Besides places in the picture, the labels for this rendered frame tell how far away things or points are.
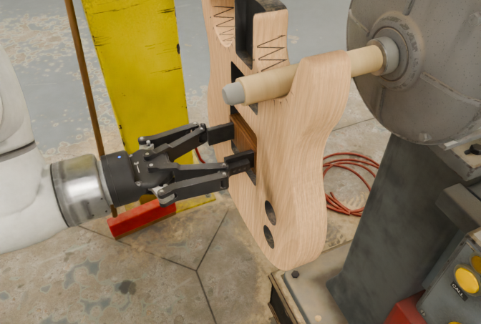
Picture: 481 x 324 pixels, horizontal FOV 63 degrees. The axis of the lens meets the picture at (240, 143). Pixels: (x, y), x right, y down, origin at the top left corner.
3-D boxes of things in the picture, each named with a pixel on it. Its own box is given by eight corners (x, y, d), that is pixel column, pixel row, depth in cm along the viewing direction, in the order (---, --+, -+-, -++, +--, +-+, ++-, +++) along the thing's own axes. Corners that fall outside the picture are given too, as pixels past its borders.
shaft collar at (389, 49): (379, 30, 49) (404, 46, 46) (371, 62, 52) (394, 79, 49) (366, 33, 48) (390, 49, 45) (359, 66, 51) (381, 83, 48)
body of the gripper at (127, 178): (107, 182, 59) (166, 164, 62) (117, 222, 53) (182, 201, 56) (94, 144, 55) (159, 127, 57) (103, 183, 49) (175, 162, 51)
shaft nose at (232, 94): (235, 77, 43) (245, 88, 42) (236, 95, 45) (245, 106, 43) (219, 81, 43) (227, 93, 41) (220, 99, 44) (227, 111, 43)
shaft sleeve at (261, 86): (368, 41, 48) (385, 51, 46) (363, 63, 51) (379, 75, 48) (234, 72, 43) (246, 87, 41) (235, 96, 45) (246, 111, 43)
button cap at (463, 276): (459, 272, 49) (469, 259, 47) (479, 293, 47) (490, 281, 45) (451, 276, 48) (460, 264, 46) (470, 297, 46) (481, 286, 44)
